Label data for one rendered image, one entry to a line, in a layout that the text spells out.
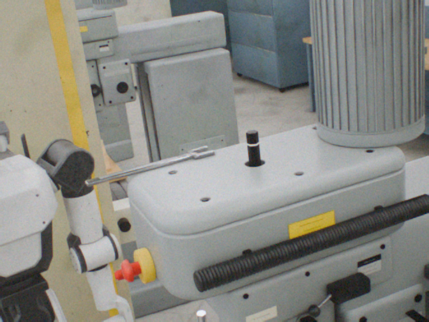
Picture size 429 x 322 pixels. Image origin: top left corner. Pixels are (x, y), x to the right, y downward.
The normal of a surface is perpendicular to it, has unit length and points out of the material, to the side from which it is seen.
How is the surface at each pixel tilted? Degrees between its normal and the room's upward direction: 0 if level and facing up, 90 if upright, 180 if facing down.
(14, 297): 90
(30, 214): 90
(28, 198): 90
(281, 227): 90
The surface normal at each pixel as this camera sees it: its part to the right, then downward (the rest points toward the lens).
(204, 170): -0.11, -0.93
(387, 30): 0.18, 0.33
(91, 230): 0.50, 0.23
